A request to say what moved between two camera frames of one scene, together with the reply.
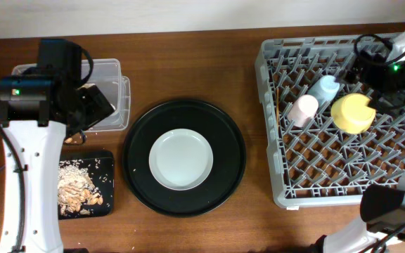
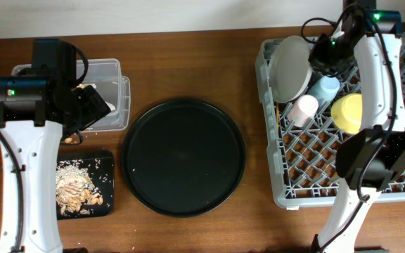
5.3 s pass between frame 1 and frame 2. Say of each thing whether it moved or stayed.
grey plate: moved
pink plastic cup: stayed
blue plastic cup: stayed
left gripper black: stayed
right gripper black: moved
